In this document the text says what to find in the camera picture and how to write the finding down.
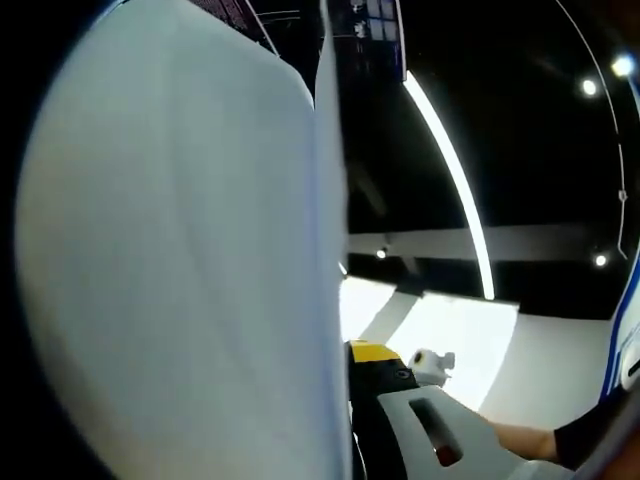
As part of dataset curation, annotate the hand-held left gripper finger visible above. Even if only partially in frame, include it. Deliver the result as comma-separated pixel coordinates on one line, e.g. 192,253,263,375
348,339,582,480

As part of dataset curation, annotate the stack of white printing papers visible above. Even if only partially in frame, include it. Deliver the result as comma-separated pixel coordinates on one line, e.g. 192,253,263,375
13,0,355,480

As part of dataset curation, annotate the long ceiling light strip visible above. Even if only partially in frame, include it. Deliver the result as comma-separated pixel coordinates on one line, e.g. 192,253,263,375
402,69,497,301

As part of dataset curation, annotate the human arm black sleeve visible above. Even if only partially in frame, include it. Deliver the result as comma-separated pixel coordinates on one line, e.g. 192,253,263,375
552,394,624,474

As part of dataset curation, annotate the white worn device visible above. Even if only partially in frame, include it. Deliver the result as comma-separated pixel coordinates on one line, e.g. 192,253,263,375
618,342,640,394

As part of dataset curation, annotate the thin ceiling conduit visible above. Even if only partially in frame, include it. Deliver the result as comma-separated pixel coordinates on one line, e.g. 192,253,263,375
554,0,630,261

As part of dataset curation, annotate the blue white wall poster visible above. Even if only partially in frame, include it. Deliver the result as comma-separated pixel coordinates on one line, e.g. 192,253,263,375
599,259,640,401

